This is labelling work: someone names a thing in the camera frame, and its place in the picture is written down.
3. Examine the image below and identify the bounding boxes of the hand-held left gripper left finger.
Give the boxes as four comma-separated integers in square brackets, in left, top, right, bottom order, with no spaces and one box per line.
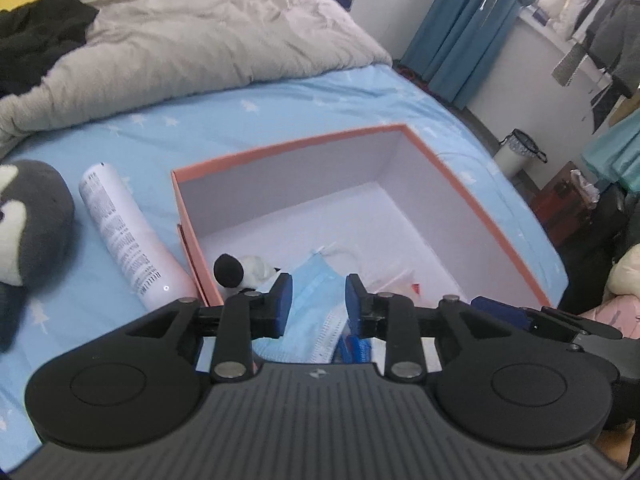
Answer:
[124,273,293,381]

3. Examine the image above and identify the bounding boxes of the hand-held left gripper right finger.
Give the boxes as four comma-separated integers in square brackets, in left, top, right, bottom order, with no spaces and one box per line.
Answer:
[346,273,503,380]

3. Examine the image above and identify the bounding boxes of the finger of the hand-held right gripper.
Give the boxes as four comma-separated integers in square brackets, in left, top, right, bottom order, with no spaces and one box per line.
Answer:
[470,296,623,345]

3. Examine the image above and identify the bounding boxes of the blue face mask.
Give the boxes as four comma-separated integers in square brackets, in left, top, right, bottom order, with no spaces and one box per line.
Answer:
[252,245,361,363]

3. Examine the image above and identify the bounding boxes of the blue plastic packet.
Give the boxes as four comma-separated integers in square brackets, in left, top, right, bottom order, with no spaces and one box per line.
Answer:
[332,332,373,365]

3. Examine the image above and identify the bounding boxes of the panda plush toy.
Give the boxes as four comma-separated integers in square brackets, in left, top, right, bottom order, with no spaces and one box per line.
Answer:
[213,254,281,293]

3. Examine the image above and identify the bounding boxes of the pink cardboard box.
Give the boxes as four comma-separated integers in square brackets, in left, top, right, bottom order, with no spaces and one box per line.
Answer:
[171,124,568,376]

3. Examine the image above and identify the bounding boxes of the cream and pink bundle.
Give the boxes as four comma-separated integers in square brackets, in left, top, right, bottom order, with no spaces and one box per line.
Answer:
[602,245,640,341]

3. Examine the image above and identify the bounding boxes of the brown wooden box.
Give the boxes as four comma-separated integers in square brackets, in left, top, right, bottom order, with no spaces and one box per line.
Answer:
[530,160,601,248]

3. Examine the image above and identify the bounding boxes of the black bag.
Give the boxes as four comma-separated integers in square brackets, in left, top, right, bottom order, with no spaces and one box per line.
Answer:
[555,185,640,316]

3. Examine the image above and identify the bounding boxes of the white plastic bag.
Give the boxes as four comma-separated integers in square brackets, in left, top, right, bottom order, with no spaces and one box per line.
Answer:
[570,169,601,206]

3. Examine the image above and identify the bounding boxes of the white trash bin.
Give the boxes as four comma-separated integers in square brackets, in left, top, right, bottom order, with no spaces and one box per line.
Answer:
[492,129,548,178]

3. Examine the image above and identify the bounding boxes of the white spray bottle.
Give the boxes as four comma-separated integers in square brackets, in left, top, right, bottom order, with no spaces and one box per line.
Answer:
[78,162,201,311]

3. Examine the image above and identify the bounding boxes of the blue printed bedsheet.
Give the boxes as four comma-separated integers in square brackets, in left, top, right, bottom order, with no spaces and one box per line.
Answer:
[0,62,568,461]

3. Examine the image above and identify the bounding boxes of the teal cloth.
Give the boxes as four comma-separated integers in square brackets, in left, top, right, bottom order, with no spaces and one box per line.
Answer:
[580,110,640,186]

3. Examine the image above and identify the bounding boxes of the grey patterned hanging cloth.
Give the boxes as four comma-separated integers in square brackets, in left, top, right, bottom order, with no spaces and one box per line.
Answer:
[551,42,591,86]

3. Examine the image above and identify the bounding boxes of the grey penguin plush toy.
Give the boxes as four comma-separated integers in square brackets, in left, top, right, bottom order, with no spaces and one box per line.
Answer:
[0,160,76,353]

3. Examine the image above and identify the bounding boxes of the blue curtain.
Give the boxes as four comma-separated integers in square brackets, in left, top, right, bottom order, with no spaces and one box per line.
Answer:
[400,0,526,111]

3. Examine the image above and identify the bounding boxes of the light grey duvet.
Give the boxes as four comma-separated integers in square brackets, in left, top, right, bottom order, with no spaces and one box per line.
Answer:
[0,0,393,161]

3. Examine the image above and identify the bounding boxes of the hanging clothes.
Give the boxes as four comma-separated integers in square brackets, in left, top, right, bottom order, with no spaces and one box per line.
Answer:
[515,0,640,101]

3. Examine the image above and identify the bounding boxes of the black clothing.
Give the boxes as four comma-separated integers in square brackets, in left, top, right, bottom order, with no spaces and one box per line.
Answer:
[0,0,100,98]

